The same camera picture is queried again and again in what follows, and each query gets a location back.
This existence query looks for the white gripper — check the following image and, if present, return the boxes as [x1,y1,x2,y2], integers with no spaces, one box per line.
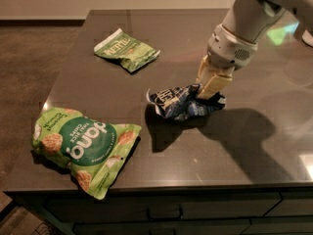
[196,24,258,100]

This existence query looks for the green Kettle chip bag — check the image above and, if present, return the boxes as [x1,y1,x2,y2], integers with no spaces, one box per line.
[94,28,160,73]

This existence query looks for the dark cabinet drawers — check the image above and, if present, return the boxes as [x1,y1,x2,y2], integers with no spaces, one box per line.
[15,192,313,235]

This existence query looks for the blue Kettle chip bag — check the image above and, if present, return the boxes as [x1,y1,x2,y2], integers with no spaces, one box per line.
[146,84,226,121]

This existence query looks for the green rice chip bag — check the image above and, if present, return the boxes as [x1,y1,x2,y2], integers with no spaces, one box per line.
[32,108,141,200]

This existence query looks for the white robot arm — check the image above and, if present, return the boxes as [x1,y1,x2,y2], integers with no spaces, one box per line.
[196,0,313,100]

